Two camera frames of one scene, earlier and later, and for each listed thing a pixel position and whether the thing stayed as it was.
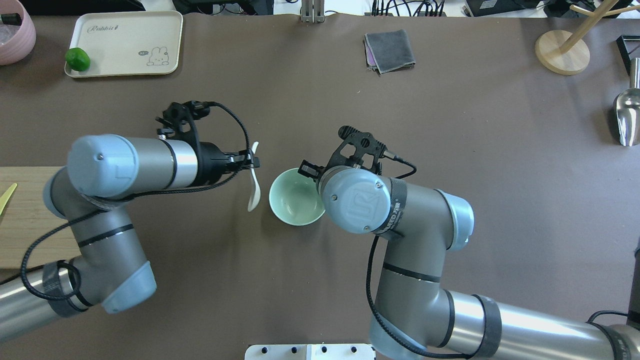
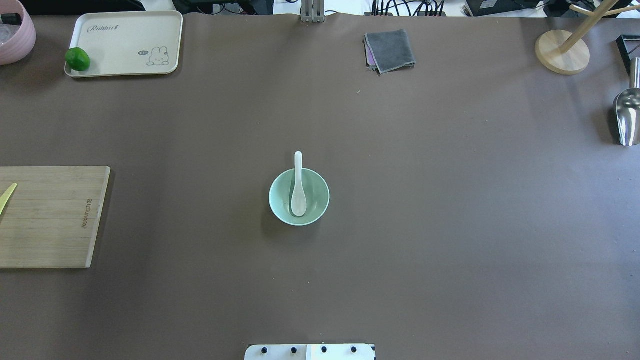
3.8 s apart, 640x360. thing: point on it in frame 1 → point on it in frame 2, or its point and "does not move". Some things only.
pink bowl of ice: (16, 41) does not move
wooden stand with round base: (562, 52) does not move
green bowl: (295, 199) does not move
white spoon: (255, 193) → (299, 204)
